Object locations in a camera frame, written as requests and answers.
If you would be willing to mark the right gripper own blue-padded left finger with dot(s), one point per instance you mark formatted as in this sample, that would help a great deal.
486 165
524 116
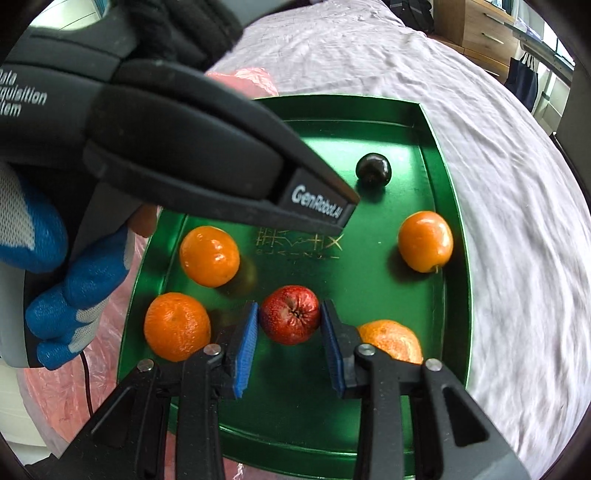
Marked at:
125 438

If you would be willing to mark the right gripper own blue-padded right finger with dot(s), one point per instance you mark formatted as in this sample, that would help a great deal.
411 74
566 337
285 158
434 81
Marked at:
452 436

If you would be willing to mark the red wrinkled fruit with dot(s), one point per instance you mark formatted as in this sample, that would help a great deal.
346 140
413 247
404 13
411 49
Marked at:
290 315

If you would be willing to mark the smooth orange fruit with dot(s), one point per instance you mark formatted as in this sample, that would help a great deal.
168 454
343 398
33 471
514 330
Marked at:
209 256
425 242

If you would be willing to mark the blue white gloved hand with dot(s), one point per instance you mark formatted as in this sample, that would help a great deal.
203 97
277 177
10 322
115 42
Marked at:
50 309

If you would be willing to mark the pink plastic sheet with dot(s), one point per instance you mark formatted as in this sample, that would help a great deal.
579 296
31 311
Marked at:
55 400

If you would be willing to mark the green rectangular tray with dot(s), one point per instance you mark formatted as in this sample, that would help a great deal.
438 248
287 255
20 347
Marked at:
290 420

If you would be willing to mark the lilac bed sheet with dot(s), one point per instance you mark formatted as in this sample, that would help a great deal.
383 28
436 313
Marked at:
526 219

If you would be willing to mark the dark purple plum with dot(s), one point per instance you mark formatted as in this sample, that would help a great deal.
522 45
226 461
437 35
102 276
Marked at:
374 170

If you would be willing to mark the black backpack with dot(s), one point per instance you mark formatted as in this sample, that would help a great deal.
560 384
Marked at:
416 14

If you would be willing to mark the grey chair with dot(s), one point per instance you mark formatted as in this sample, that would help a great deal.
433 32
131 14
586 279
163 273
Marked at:
574 132

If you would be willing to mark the navy tote bag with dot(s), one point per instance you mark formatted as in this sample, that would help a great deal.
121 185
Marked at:
522 80

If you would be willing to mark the wooden drawer cabinet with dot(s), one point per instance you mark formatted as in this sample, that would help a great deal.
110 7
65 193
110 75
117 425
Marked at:
478 30

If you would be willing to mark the glass desk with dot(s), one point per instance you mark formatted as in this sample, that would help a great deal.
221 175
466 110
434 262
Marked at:
549 56

